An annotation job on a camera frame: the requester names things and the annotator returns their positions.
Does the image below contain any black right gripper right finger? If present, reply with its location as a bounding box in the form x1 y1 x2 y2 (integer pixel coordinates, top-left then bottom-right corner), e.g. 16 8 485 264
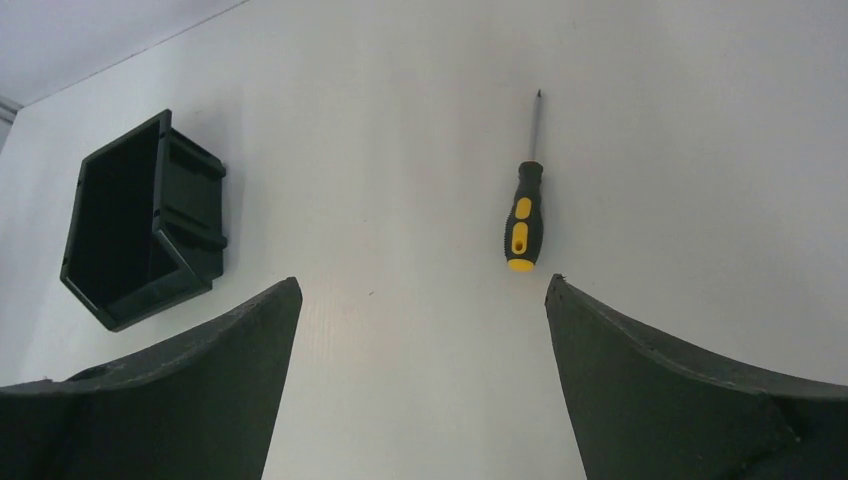
545 275 847 479

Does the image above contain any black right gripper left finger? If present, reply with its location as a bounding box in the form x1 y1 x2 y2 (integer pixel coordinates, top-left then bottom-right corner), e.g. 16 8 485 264
1 277 302 479

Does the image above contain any yellow black handled screwdriver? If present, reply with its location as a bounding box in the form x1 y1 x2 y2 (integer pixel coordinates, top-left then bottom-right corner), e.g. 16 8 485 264
504 89 544 273

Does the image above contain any black plastic storage bin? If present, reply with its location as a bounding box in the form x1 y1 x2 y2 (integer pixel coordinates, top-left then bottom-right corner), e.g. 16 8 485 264
60 109 228 332

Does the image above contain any aluminium enclosure frame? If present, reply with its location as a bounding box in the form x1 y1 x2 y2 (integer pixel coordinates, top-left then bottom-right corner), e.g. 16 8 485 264
0 95 23 126

